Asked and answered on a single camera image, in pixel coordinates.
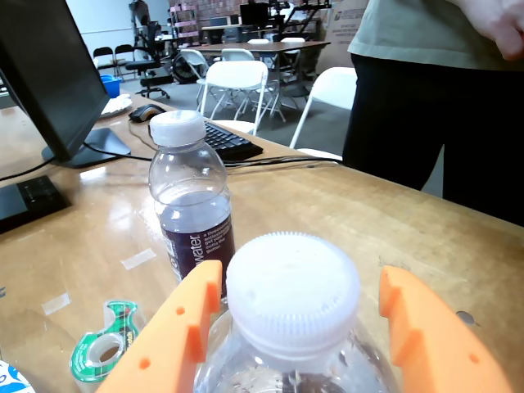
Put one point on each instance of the bystander bare hand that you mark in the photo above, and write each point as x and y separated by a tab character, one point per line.
507	24

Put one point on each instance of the white folding chair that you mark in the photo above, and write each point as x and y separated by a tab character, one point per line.
237	75
333	86

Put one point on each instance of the black computer mouse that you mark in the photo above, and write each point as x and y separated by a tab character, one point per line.
145	112

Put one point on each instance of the blue plastic bin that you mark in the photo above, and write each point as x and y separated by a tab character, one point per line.
111	86

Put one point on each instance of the purple label vitaminwater bottle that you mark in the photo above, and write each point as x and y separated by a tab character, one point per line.
188	196

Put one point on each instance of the black computer monitor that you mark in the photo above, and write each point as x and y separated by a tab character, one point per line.
45	61

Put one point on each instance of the green tape dispenser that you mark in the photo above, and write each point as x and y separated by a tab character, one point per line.
86	360

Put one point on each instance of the black keyboard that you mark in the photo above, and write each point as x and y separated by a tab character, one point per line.
231	141

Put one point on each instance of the white paper plate blue pattern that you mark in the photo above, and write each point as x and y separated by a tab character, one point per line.
12	378

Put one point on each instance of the person in black trousers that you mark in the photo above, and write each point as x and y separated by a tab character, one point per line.
409	102

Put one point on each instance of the plate with white napkin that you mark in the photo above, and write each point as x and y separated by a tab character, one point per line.
116	105

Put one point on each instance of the black office chair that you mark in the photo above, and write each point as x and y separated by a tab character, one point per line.
147	63

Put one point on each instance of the brown folding table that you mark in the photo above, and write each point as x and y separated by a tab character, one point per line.
262	46

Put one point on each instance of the clear plastic water bottle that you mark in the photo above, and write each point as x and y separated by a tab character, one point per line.
292	290

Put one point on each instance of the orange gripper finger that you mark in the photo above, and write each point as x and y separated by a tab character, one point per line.
168	335
438	348

